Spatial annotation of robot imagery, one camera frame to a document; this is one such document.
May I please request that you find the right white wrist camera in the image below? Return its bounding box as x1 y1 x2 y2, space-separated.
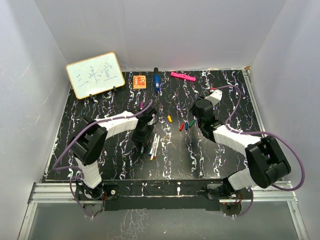
205 89 223 106

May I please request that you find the aluminium frame rail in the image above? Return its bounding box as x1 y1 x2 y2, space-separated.
18 180 309 240

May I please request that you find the yellow pen cap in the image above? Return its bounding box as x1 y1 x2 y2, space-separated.
167 115 172 123

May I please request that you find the small whiteboard with wooden frame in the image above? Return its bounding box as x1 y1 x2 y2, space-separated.
65 52 125 100

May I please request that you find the white pen yellow tip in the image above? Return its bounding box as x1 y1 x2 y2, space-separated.
150 135 159 161

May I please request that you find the pink plastic clip bar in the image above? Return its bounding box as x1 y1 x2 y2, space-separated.
170 72 196 82

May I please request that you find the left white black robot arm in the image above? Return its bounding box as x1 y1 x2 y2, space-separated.
70 108 158 200

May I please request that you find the white pen red tip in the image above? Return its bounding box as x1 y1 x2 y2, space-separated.
153 135 160 159

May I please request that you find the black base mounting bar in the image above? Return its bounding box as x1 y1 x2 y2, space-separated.
75 179 250 211

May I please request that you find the orange mini notebook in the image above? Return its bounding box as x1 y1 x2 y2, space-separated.
132 75 147 90

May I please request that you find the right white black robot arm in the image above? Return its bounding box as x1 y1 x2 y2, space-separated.
190 97 291 199

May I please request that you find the white pen blue tip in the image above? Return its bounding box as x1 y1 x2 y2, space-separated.
149 133 157 157

